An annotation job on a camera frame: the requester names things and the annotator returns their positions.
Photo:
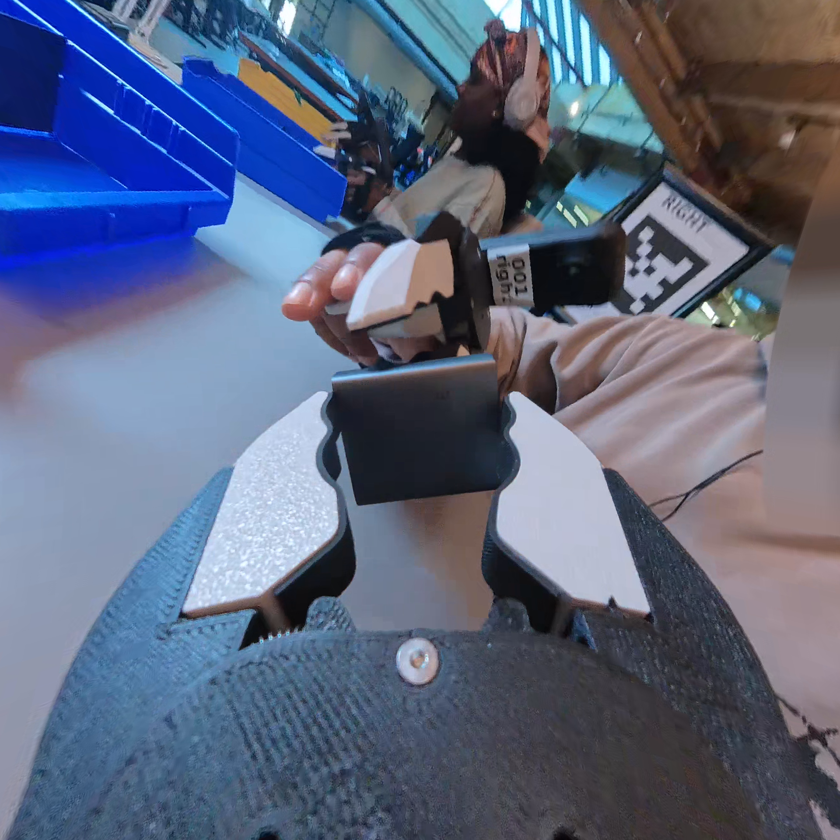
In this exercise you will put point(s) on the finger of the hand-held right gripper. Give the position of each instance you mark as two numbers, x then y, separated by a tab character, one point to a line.
400	282
413	327

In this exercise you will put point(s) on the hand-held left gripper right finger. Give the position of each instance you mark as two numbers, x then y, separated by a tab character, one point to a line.
564	518

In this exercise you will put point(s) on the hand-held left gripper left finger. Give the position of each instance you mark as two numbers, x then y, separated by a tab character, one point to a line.
269	505

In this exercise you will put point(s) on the dark metal plate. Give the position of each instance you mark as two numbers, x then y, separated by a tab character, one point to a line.
420	433

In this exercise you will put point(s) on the person's right hand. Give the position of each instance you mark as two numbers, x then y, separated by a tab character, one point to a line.
328	282

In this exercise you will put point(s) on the blue plastic bin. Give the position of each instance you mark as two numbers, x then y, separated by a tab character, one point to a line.
111	164
275	151

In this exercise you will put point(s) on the pale headphones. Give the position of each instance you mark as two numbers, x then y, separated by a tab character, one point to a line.
522	85

